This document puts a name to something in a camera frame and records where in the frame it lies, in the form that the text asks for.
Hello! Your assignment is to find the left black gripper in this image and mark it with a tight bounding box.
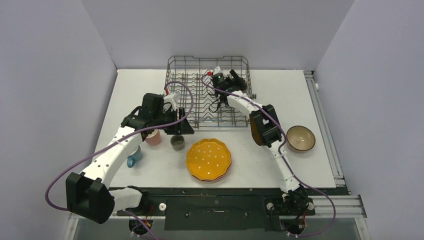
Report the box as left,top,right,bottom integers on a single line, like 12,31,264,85
152,107,194,135

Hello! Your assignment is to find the dark patterned cream bowl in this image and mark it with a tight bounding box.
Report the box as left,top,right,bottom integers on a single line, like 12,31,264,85
249,112,265,146

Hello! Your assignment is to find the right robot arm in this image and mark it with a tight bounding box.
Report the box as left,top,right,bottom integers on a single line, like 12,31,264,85
208,66,314,215

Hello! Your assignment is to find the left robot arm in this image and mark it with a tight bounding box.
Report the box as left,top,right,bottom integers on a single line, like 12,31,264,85
65,92,195,224

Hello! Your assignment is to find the grey ceramic mug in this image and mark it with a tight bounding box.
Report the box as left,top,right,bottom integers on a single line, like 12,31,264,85
170,135,185,151

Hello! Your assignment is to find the pink cup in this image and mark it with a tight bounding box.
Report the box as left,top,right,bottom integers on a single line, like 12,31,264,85
144,129,162,146

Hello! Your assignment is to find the yellow polka dot plate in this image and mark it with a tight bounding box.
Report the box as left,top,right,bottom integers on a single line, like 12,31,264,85
185,138,232,173

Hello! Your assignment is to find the pink plate under stack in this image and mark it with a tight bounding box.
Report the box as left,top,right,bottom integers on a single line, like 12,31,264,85
189,167,230,183

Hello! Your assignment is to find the blue mug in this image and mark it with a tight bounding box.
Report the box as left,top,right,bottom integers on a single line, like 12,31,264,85
126,146,143,168

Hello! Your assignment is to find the brown speckled cream bowl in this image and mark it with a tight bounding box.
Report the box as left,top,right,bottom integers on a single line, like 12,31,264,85
286,125,316,153

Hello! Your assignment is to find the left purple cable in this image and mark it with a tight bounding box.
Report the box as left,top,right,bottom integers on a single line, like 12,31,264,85
44,80,195,240

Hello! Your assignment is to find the purple cable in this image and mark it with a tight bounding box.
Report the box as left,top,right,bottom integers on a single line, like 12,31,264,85
200,72,337,238
44,80,195,240

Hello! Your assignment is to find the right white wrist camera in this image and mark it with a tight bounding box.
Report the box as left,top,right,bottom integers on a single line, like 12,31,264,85
212,66,226,79

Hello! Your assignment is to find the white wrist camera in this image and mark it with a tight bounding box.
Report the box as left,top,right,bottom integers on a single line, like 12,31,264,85
163,91,181,111
212,66,226,79

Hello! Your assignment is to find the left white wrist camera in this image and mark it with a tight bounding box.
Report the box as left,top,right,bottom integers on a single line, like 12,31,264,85
163,91,181,111

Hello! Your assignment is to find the grey wire dish rack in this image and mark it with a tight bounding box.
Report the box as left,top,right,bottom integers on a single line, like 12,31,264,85
165,55,256,131

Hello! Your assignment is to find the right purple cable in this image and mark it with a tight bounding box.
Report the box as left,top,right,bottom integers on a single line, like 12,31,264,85
200,72,337,238

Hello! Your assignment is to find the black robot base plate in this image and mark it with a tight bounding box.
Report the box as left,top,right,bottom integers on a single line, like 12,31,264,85
130,187,341,234

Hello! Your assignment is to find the aluminium rail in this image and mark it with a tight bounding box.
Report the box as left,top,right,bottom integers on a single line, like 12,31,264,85
303,70,367,219

